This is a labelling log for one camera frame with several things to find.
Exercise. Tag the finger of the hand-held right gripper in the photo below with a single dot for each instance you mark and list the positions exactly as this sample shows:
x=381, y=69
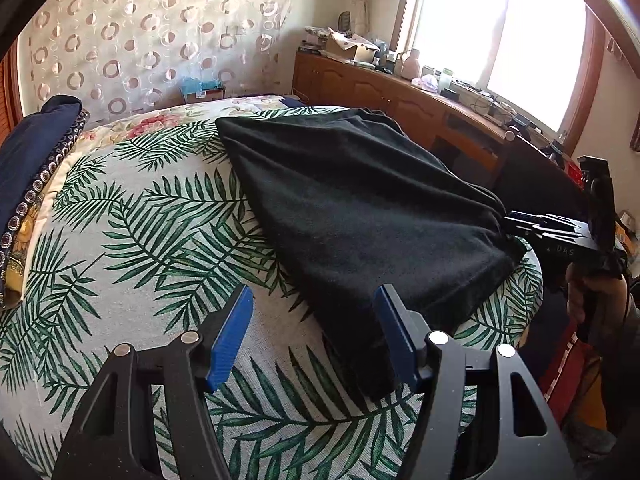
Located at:
x=525, y=233
x=540, y=220

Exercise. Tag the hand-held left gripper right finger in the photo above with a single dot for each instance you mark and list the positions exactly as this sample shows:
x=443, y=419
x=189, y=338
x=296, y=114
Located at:
x=395, y=330

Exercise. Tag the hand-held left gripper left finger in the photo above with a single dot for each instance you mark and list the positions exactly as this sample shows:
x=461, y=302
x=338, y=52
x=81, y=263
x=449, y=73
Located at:
x=227, y=340

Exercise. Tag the black printed t-shirt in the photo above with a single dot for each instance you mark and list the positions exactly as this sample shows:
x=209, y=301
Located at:
x=350, y=210

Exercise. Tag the person's right forearm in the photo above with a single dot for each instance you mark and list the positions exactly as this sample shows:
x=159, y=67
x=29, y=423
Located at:
x=622, y=380

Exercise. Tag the person's right hand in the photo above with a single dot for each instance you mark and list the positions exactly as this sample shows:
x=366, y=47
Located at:
x=607, y=310

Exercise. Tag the black chair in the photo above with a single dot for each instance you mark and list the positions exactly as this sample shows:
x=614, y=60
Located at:
x=540, y=180

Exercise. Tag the green leaf-print bed sheet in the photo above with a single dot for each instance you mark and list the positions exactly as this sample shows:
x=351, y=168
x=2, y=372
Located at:
x=150, y=270

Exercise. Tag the red bag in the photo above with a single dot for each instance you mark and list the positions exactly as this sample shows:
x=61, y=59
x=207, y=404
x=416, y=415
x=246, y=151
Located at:
x=562, y=360

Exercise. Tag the clear jar green lid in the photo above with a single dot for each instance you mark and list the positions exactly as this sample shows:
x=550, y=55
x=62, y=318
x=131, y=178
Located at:
x=446, y=80

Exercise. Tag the wooden-framed window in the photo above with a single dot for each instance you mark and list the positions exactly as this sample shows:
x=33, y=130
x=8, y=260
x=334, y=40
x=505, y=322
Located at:
x=500, y=35

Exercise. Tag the long wooden cabinet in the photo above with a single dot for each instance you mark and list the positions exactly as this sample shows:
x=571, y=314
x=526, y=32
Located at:
x=380, y=95

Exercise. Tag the pink bottle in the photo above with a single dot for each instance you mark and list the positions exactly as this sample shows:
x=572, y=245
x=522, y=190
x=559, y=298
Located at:
x=412, y=65

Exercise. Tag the dark circle-patterned blanket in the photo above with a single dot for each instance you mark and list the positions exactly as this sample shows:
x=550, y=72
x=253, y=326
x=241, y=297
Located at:
x=40, y=180

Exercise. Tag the box with blue plastic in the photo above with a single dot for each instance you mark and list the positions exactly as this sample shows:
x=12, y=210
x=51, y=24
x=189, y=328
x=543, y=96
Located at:
x=202, y=90

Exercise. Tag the open cardboard box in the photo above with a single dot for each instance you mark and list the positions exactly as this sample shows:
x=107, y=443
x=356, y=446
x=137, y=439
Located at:
x=350, y=46

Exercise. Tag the navy blue pillow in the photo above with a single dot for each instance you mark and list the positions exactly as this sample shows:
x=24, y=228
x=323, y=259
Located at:
x=35, y=145

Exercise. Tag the small dark fan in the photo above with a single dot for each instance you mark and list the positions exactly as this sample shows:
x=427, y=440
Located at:
x=345, y=21

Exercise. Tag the circle-patterned sheer curtain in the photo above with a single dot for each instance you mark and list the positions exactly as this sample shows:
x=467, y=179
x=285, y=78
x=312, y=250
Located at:
x=150, y=35

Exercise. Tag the wooden slatted wardrobe door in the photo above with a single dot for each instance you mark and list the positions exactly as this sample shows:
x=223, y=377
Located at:
x=10, y=95

